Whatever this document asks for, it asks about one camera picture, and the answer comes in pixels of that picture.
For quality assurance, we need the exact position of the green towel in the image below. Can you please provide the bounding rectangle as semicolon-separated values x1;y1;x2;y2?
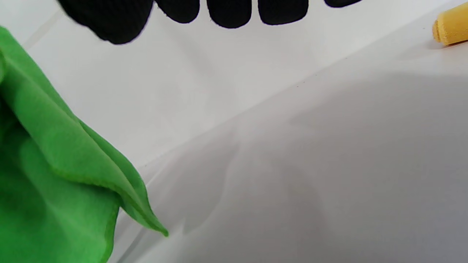
0;26;169;263

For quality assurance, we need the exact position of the yellow square towel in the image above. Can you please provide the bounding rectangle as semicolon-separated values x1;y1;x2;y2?
433;2;468;46

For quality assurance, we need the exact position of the person's right hand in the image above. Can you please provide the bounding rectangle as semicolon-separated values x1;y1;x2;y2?
57;0;362;45

